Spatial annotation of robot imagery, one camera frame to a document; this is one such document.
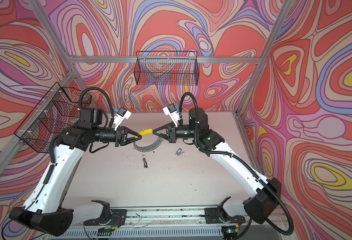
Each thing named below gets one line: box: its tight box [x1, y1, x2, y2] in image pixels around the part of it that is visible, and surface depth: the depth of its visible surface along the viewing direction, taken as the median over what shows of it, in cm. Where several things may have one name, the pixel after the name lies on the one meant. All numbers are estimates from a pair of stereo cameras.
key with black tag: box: [141, 152, 148, 169], surface depth 66 cm
